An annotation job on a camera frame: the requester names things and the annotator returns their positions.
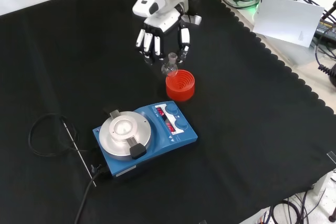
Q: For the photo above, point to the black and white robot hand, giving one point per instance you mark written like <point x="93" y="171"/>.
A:
<point x="164" y="20"/>

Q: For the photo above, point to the black power adapter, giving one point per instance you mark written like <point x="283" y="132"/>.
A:
<point x="325" y="30"/>

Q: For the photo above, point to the blue heater with metal block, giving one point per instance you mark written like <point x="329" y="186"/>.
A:
<point x="147" y="140"/>

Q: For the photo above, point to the thin metal probe rod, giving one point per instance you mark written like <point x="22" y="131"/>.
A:
<point x="78" y="151"/>

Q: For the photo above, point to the clear plastic cloth clip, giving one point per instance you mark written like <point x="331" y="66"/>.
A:
<point x="332" y="158"/>
<point x="203" y="222"/>

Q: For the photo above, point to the black bench cloth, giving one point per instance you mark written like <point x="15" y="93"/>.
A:
<point x="249" y="129"/>

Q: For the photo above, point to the pale white board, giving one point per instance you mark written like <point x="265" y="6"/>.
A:
<point x="286" y="20"/>

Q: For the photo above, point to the clear round-bottom glass flask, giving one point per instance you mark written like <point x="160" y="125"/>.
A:
<point x="169" y="68"/>

